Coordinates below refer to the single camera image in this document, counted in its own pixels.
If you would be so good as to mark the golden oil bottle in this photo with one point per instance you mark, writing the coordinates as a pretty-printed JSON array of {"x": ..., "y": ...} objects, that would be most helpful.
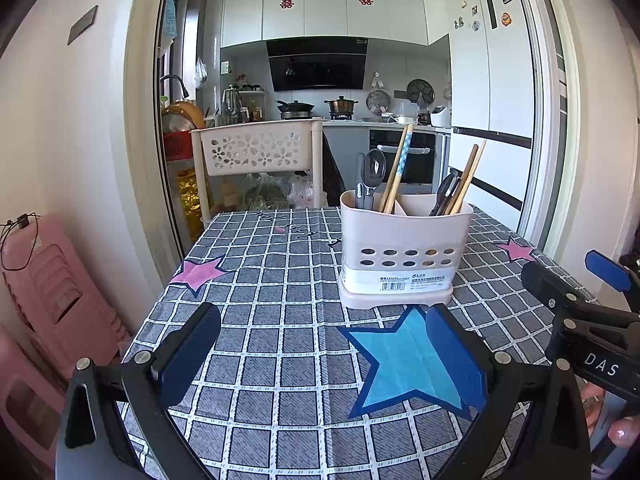
[{"x": 190, "y": 195}]

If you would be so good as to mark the black kitchen faucet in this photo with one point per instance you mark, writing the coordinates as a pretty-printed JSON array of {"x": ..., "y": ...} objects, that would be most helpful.
[{"x": 184, "y": 91}]

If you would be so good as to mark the cream plastic utensil holder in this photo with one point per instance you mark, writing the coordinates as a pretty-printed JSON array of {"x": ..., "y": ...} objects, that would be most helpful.
[{"x": 400, "y": 240}]

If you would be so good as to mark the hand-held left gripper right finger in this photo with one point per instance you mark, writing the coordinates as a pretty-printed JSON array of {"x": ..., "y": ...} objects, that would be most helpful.
[{"x": 457, "y": 355}]

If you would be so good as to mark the steel pot with lid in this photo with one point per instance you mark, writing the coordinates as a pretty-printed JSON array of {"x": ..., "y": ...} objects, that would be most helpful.
[{"x": 341, "y": 106}]

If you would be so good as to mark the kitchen condiment rack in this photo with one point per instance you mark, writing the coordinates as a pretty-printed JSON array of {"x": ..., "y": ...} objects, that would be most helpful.
[{"x": 240, "y": 105}]

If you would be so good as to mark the black range hood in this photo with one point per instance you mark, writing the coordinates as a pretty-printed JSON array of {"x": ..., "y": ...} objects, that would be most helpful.
[{"x": 315, "y": 67}]

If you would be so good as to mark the white plastic bag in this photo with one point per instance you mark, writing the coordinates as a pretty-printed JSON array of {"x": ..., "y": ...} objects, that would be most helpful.
[{"x": 304, "y": 192}]

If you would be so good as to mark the dark translucent plastic spoon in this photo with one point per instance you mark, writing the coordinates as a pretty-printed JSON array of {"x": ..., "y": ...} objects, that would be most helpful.
[
  {"x": 454, "y": 182},
  {"x": 373, "y": 165},
  {"x": 442, "y": 195},
  {"x": 359, "y": 180}
]

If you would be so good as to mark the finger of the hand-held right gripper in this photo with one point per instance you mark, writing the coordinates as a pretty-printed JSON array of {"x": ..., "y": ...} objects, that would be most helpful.
[
  {"x": 545, "y": 285},
  {"x": 607, "y": 270}
]

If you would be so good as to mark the blue hanging cloth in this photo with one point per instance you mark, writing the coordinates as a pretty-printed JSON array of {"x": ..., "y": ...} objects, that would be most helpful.
[{"x": 170, "y": 15}]

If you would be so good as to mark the cream plastic basket trolley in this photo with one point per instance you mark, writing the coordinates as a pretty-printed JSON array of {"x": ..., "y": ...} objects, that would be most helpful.
[{"x": 250, "y": 152}]

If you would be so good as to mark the pink plastic stool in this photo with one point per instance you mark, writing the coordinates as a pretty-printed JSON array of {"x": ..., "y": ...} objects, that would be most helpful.
[
  {"x": 25, "y": 410},
  {"x": 55, "y": 285}
]

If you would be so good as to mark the black wok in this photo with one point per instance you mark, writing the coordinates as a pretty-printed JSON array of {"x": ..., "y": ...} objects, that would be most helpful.
[{"x": 295, "y": 108}]

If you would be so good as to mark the grey wall panel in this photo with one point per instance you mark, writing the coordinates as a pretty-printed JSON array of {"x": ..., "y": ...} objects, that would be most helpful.
[{"x": 82, "y": 25}]

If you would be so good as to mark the large round wall rack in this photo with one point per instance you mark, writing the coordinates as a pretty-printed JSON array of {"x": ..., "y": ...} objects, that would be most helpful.
[{"x": 420, "y": 91}]

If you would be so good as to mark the red plastic bucket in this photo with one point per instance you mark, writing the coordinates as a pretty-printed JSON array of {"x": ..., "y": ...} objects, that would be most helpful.
[{"x": 177, "y": 145}]

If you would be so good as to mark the white rice cooker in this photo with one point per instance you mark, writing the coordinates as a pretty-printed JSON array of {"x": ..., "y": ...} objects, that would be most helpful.
[{"x": 440, "y": 117}]

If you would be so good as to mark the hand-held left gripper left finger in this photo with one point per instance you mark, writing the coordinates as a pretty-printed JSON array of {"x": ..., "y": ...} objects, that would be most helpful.
[{"x": 192, "y": 355}]

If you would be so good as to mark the white wall cabinets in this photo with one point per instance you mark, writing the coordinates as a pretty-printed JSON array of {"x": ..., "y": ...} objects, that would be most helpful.
[{"x": 325, "y": 10}]

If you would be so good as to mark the white refrigerator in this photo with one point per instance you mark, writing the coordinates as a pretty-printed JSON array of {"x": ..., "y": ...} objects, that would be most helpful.
[{"x": 492, "y": 85}]

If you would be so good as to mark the yellow round dish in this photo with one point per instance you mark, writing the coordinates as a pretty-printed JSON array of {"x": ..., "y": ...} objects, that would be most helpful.
[{"x": 182, "y": 112}]

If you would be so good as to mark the grey checked star tablecloth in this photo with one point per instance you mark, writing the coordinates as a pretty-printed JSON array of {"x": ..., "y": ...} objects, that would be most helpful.
[{"x": 280, "y": 285}]

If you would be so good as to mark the person's right hand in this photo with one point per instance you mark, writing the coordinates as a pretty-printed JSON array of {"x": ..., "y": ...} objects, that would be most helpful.
[{"x": 625, "y": 430}]

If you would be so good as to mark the bag of green vegetables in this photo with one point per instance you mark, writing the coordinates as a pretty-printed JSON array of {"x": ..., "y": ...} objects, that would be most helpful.
[{"x": 265, "y": 192}]

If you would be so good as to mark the small round wall rack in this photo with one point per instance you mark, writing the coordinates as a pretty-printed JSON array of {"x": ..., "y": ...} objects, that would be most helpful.
[{"x": 377, "y": 101}]

